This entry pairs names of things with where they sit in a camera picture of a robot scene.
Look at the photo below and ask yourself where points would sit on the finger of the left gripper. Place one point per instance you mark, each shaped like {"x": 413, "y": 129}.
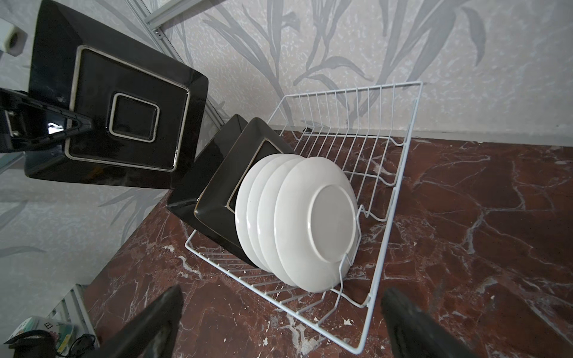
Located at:
{"x": 41, "y": 124}

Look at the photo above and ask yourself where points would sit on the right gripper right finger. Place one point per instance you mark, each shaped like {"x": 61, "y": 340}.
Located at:
{"x": 413, "y": 333}

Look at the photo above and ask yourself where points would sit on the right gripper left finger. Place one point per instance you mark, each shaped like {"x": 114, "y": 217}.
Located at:
{"x": 152, "y": 333}

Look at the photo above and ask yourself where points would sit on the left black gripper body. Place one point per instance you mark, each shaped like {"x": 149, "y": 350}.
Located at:
{"x": 12, "y": 128}

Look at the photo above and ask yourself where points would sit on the black square floral plate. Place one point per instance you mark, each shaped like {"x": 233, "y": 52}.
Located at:
{"x": 146, "y": 107}
{"x": 184, "y": 198}

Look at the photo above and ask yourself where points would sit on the white round plate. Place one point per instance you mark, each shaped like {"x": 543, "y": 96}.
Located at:
{"x": 315, "y": 224}
{"x": 263, "y": 198}
{"x": 241, "y": 209}
{"x": 253, "y": 215}

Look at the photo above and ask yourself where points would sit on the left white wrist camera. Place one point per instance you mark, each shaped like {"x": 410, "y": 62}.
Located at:
{"x": 13, "y": 38}

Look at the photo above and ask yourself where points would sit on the aluminium mounting rail base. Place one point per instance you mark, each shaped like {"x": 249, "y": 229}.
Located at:
{"x": 72, "y": 311}

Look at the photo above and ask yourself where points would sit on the white wire dish rack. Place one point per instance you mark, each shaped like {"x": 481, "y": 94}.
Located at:
{"x": 367, "y": 132}

